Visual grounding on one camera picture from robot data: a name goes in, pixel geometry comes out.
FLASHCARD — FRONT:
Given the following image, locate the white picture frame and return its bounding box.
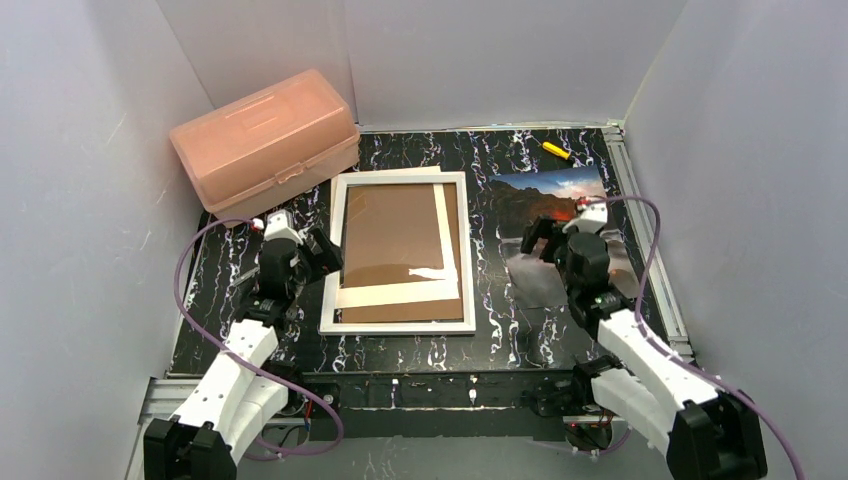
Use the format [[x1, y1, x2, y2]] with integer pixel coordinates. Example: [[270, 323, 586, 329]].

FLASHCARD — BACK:
[[319, 167, 476, 335]]

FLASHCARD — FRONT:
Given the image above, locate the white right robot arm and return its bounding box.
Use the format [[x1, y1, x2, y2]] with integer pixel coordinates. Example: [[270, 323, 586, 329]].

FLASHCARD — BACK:
[[520, 211, 768, 479]]

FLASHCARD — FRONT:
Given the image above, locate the brown frame backing board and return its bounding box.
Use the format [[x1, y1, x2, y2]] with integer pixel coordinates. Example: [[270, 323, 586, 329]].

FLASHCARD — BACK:
[[340, 184, 463, 324]]

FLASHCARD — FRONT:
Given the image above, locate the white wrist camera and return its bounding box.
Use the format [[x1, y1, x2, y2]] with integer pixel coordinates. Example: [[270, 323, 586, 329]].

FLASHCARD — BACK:
[[251, 210, 303, 244], [562, 196, 609, 234]]

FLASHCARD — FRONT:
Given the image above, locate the aluminium rail frame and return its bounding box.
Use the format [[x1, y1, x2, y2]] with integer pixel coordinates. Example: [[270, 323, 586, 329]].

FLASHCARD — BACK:
[[125, 119, 757, 480]]

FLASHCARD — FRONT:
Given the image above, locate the yellow screwdriver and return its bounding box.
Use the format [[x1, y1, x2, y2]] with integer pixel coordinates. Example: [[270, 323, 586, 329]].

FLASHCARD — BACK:
[[542, 141, 572, 161]]

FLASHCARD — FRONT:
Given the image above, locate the pink plastic storage box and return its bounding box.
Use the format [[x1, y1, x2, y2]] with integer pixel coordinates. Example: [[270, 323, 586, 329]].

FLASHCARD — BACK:
[[169, 69, 360, 219]]

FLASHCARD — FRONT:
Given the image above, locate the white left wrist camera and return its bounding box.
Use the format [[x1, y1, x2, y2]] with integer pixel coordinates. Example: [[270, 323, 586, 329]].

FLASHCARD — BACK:
[[251, 210, 303, 244]]

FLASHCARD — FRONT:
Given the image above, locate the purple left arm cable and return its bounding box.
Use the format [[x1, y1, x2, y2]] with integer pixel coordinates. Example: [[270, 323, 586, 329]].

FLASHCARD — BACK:
[[173, 217, 346, 463]]

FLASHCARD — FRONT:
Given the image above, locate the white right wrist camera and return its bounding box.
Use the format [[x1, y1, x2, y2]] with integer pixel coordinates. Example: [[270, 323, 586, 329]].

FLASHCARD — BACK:
[[562, 196, 609, 234]]

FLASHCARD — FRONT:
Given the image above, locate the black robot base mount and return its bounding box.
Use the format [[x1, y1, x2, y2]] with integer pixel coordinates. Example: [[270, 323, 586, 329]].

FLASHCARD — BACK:
[[299, 370, 619, 447]]

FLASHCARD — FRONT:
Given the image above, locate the sunset photo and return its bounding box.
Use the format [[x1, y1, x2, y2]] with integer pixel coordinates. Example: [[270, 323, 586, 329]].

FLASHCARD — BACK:
[[489, 167, 606, 310]]

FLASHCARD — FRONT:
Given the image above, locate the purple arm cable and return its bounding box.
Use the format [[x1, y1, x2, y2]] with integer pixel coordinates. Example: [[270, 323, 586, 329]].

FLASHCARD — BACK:
[[173, 217, 346, 463], [576, 193, 806, 480]]

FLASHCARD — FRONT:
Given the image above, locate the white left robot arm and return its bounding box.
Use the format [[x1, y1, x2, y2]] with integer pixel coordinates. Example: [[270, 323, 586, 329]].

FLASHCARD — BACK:
[[143, 226, 343, 479]]

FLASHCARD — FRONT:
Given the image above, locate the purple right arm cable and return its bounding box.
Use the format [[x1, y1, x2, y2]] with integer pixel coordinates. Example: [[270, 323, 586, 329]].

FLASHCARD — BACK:
[[576, 193, 806, 480]]

